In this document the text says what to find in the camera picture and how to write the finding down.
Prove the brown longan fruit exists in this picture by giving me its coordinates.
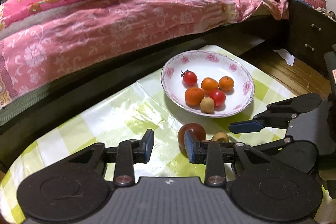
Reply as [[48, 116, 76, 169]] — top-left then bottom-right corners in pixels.
[[200, 97, 215, 114], [211, 131, 229, 143]]

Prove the green checkered tablecloth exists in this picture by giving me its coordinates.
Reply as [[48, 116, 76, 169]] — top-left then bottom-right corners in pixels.
[[0, 44, 336, 224]]

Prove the pink basket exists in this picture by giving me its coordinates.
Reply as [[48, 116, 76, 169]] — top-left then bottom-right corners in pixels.
[[303, 0, 327, 9]]

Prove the white floral plate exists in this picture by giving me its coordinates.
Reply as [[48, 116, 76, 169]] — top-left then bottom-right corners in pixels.
[[161, 50, 255, 118]]

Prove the orange tangerine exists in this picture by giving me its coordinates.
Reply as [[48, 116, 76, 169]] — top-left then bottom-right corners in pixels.
[[201, 77, 219, 94], [219, 76, 234, 92], [185, 87, 205, 106]]

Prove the white paper on floor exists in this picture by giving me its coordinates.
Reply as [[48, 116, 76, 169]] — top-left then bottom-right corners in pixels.
[[274, 48, 295, 66]]

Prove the pink floral bed sheet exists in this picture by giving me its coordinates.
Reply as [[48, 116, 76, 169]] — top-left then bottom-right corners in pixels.
[[1, 0, 289, 107]]

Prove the red cherry tomato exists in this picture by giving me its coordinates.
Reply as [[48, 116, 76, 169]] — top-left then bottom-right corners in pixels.
[[181, 70, 198, 86], [210, 89, 226, 107]]

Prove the dark bed frame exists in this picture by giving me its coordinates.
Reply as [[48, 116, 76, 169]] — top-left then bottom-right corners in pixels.
[[1, 15, 290, 172]]

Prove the dark nightstand with drawers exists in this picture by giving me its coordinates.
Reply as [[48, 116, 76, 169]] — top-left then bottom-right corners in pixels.
[[288, 0, 335, 76]]

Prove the dark purple tomato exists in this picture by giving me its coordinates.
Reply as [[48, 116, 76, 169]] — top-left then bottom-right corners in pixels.
[[178, 123, 206, 156]]

